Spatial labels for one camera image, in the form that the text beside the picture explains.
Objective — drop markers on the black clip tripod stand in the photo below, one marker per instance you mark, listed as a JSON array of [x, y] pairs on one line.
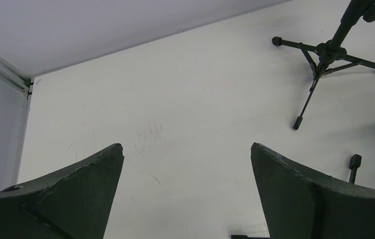
[[355, 163]]

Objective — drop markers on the black shock-mount tripod stand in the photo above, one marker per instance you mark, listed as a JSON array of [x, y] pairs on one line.
[[329, 57]]

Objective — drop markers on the aluminium frame rail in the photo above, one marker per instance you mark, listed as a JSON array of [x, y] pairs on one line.
[[15, 78]]

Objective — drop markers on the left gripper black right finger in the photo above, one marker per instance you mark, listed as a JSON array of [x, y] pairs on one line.
[[302, 203]]

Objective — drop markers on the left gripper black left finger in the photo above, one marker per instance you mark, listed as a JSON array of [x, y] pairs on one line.
[[71, 203]]

